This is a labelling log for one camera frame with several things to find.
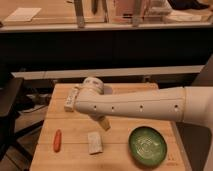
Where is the black chair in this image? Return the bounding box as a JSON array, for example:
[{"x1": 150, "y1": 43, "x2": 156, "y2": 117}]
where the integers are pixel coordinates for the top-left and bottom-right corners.
[{"x1": 0, "y1": 77, "x2": 44, "y2": 161}]

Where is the white paper sheet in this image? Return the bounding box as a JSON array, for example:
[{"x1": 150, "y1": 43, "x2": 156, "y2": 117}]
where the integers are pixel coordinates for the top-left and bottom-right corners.
[{"x1": 4, "y1": 7, "x2": 41, "y2": 22}]

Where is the green ceramic bowl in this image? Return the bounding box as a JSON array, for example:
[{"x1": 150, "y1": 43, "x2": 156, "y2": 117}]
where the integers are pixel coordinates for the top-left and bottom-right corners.
[{"x1": 128, "y1": 126, "x2": 167, "y2": 167}]

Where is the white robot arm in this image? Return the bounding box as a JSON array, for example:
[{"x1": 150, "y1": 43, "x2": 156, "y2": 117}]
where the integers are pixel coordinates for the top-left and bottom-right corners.
[{"x1": 74, "y1": 77, "x2": 213, "y2": 171}]

